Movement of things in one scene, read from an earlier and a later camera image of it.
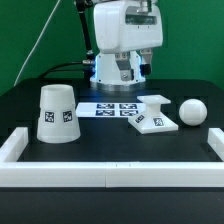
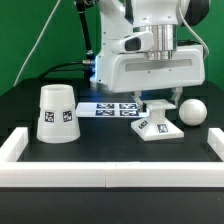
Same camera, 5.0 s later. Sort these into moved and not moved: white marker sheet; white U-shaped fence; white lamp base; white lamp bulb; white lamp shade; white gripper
Moved: white gripper; white lamp base
Not moved: white marker sheet; white lamp bulb; white U-shaped fence; white lamp shade
